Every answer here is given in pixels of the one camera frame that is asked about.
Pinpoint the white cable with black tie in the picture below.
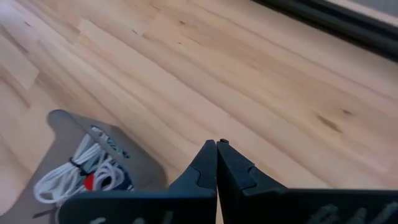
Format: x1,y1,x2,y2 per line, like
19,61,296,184
33,133,105,206

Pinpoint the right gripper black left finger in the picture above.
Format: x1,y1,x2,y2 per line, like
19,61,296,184
58,139,218,224

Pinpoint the transparent grey plastic bin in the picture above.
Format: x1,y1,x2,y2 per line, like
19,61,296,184
0,108,169,224

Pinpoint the white cable with red tie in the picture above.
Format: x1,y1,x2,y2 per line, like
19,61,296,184
82,155,126,192

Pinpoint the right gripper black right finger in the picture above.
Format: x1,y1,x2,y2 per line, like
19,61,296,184
217,138,398,224

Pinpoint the black table border rail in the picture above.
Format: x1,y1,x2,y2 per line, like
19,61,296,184
250,0,398,62

